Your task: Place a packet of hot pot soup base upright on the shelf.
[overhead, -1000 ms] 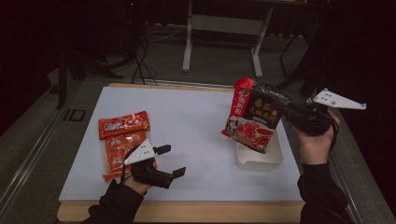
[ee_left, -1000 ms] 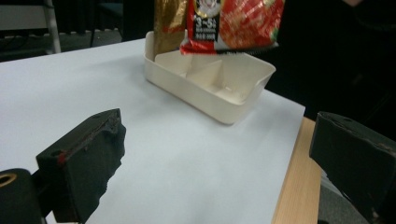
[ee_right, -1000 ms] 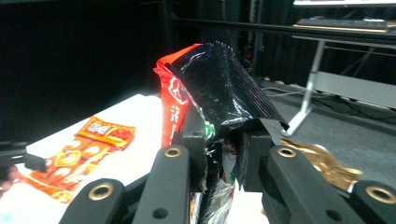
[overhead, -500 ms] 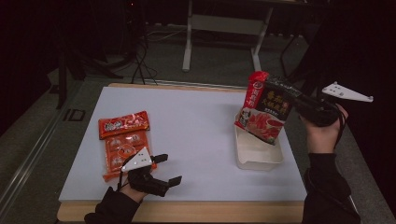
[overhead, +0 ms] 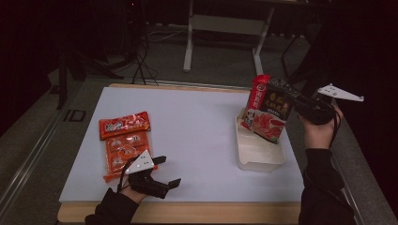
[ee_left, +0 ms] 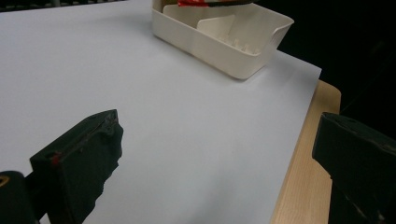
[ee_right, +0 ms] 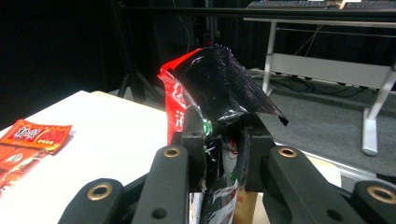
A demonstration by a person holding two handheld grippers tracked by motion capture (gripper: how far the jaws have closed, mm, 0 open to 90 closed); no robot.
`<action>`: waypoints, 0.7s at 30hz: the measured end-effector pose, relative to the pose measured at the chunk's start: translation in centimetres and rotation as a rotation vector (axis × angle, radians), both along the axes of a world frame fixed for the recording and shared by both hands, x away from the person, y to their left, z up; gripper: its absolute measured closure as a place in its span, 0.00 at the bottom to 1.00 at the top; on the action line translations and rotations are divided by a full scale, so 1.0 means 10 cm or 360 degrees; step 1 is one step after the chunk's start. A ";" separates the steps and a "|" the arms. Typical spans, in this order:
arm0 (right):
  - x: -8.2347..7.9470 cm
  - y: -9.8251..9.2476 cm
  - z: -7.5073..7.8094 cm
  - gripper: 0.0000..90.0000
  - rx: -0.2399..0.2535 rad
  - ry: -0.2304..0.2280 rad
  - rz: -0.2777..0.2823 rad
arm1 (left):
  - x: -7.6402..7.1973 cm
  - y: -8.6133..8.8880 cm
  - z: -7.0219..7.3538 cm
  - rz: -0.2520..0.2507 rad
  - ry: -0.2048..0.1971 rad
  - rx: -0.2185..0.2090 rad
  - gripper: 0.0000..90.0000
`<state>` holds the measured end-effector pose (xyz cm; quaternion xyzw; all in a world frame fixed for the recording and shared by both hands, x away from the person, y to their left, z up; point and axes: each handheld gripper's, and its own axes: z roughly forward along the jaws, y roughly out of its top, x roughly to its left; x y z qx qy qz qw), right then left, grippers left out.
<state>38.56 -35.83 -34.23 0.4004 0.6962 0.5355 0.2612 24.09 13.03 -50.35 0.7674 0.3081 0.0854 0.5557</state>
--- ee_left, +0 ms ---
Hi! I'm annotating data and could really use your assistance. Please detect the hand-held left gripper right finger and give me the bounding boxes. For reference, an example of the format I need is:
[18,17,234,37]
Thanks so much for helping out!
[311,111,396,224]

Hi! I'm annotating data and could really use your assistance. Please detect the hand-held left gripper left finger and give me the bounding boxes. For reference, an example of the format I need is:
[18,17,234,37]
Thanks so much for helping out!
[29,108,125,224]

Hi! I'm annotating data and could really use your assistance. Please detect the white plastic bin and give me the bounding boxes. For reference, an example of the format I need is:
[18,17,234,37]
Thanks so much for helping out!
[150,0,295,80]

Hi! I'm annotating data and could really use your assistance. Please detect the red and black soup packet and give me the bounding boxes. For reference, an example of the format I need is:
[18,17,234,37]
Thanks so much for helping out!
[177,0,256,7]

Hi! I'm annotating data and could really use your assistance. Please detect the white table sheet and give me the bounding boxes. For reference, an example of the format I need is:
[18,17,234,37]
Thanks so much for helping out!
[0,0,322,224]

